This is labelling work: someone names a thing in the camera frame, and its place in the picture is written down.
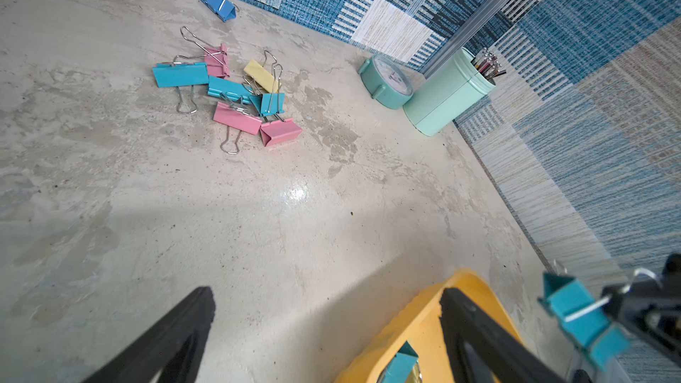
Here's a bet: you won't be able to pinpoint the mint green pen cup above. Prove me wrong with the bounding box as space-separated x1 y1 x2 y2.
403 48 496 137

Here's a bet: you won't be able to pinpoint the pens in cup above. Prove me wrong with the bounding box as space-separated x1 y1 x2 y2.
471 48 506 82

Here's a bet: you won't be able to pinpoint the yellow binder clip in pile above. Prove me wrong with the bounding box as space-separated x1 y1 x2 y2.
244 50 283 93

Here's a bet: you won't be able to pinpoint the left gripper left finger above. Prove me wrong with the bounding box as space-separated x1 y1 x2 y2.
86 287 216 382

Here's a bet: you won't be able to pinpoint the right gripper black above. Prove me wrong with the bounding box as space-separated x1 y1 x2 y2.
601 253 680 365

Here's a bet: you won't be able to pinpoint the yellow plastic storage tray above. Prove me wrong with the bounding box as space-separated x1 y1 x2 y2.
335 269 522 382

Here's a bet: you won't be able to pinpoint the teal binder clip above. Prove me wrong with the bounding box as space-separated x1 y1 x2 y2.
377 342 423 383
538 268 663 372
252 80 286 116

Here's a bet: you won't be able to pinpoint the pink binder clip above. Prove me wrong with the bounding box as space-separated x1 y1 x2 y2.
260 118 303 147
213 102 262 156

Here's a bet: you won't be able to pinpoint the mint green alarm clock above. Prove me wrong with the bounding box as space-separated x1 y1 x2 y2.
358 55 414 109

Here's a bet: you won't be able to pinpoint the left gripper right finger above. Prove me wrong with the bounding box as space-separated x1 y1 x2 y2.
440 288 563 382

